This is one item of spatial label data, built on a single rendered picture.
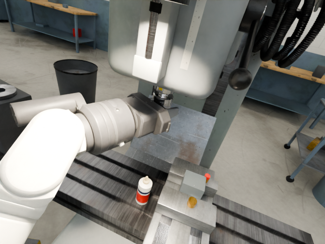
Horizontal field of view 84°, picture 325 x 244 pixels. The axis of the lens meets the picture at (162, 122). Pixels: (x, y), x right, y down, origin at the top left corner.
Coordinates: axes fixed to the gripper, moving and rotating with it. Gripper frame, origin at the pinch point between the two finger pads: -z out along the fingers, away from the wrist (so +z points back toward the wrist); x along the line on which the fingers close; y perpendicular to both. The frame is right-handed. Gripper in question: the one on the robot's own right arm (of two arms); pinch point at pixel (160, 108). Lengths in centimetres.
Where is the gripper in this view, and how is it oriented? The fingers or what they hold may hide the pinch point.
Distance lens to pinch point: 42.7
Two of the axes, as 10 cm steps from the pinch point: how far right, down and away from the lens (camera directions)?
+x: -6.9, -5.0, 5.1
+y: -2.0, 8.2, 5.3
